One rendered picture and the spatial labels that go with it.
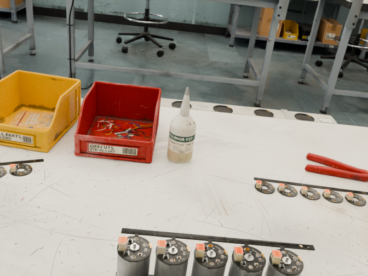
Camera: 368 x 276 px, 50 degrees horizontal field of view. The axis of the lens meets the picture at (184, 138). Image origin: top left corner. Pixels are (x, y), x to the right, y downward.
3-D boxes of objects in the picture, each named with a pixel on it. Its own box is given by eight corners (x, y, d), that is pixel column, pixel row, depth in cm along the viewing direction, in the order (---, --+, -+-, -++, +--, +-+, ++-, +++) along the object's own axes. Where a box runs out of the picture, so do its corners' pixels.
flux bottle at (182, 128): (162, 159, 51) (170, 88, 47) (172, 148, 54) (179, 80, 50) (187, 166, 51) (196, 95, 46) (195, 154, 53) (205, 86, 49)
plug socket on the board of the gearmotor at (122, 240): (128, 251, 28) (129, 244, 28) (116, 250, 28) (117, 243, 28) (130, 243, 29) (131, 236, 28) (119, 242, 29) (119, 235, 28)
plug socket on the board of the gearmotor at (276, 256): (283, 264, 28) (285, 258, 28) (271, 264, 28) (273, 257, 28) (280, 257, 29) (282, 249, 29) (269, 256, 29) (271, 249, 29)
